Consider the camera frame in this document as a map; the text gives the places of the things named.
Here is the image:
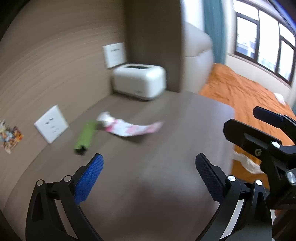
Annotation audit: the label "green tube wrapper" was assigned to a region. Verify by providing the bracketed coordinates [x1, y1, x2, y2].
[74, 121, 98, 155]

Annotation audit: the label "pink white toothpaste tube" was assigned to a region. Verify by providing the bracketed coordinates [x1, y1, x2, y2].
[96, 111, 163, 137]

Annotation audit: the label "orange bed blanket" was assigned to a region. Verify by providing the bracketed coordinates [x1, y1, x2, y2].
[199, 63, 296, 190]

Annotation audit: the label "dark framed window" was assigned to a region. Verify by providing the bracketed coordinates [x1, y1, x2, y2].
[233, 1, 295, 85]

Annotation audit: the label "beige padded headboard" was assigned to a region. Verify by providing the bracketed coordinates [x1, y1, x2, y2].
[181, 22, 214, 93]

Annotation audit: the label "white toaster-like appliance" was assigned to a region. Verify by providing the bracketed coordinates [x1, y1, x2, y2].
[112, 64, 167, 100]

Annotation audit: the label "teal curtain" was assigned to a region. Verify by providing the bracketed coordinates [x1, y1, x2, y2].
[203, 0, 227, 64]

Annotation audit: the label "white wall power socket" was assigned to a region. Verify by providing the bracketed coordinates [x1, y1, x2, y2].
[34, 105, 69, 144]

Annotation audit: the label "colourful wall stickers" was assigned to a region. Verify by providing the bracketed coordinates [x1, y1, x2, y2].
[0, 120, 23, 154]

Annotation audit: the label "white wall switch plate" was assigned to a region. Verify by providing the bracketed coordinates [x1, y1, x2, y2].
[103, 42, 127, 69]

